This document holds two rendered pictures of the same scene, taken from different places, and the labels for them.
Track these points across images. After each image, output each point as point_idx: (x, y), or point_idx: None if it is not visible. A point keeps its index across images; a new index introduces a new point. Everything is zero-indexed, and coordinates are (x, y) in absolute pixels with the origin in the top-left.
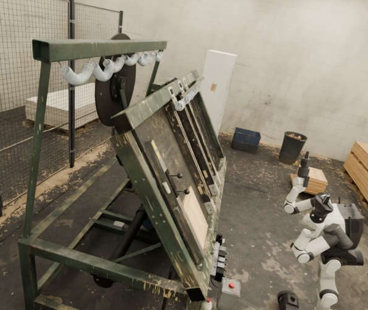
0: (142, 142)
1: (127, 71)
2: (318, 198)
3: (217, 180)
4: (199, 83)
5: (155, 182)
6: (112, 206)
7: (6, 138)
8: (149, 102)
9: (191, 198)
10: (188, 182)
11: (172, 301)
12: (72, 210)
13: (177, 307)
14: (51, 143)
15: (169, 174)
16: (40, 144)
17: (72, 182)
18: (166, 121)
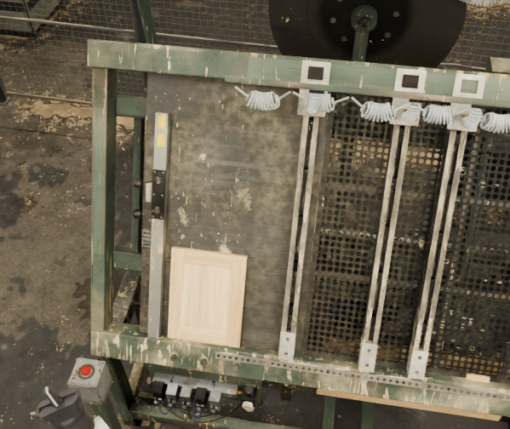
0: (152, 105)
1: (410, 2)
2: (71, 391)
3: (409, 363)
4: (471, 106)
5: (105, 157)
6: (423, 262)
7: None
8: (179, 54)
9: (226, 271)
10: (252, 250)
11: (225, 403)
12: (379, 211)
13: (214, 412)
14: None
15: (156, 178)
16: (149, 42)
17: None
18: (287, 122)
